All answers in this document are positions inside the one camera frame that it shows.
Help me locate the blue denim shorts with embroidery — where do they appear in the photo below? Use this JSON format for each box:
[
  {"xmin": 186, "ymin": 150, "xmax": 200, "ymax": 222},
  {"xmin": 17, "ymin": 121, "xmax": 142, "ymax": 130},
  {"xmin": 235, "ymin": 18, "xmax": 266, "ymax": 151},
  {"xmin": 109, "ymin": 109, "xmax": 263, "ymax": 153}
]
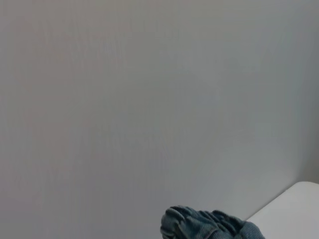
[{"xmin": 159, "ymin": 205, "xmax": 270, "ymax": 239}]

